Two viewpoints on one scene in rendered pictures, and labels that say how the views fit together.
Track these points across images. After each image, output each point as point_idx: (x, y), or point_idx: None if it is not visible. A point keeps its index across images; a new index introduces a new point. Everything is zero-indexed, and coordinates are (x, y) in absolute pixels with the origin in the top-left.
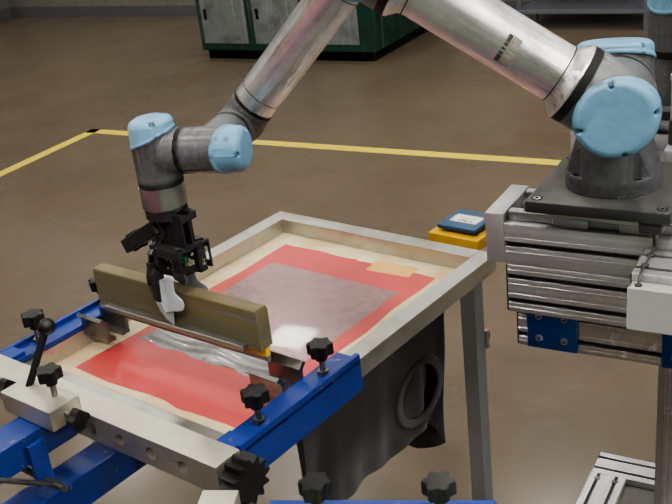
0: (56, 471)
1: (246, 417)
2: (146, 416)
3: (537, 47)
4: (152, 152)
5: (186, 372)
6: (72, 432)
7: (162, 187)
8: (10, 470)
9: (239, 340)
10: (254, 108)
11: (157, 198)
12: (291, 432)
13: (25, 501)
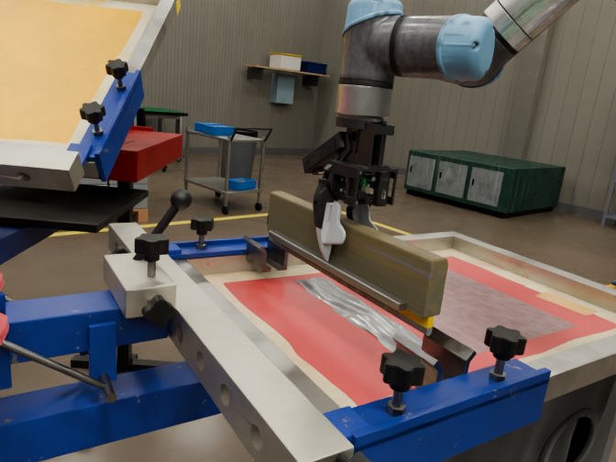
0: (137, 374)
1: (376, 397)
2: (244, 342)
3: None
4: (367, 33)
5: (324, 323)
6: (160, 332)
7: (365, 82)
8: (57, 346)
9: (398, 296)
10: (503, 27)
11: (355, 95)
12: (435, 445)
13: (77, 395)
